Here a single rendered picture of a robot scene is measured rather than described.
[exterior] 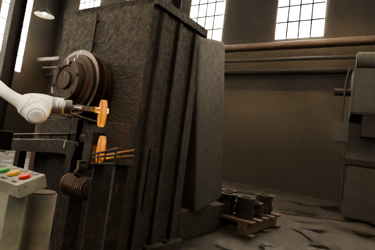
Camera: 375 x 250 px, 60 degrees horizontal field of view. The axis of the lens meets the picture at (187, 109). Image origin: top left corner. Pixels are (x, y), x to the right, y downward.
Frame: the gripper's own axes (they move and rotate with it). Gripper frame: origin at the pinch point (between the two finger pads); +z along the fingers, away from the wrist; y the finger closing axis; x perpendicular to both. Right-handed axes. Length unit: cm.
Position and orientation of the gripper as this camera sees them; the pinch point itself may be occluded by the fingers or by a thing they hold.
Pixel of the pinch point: (102, 110)
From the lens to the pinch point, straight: 189.7
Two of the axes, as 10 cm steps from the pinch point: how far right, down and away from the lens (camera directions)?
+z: 9.2, 1.1, 3.6
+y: 3.7, -0.5, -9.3
